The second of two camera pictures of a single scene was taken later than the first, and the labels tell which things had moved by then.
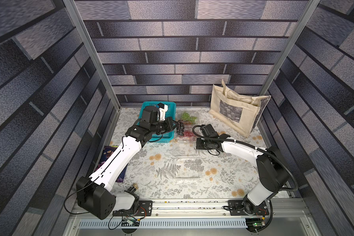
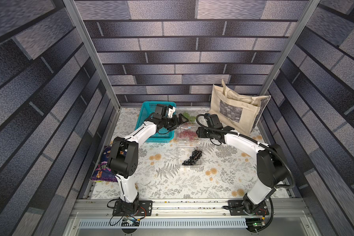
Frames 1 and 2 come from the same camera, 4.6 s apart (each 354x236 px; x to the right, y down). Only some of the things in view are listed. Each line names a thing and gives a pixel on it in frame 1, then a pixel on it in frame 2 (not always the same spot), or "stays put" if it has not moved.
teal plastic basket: (168, 137) stays put
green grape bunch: (186, 116) stays put
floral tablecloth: (169, 167) stays put
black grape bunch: (180, 128) → (195, 155)
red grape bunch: (188, 133) stays put
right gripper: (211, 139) → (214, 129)
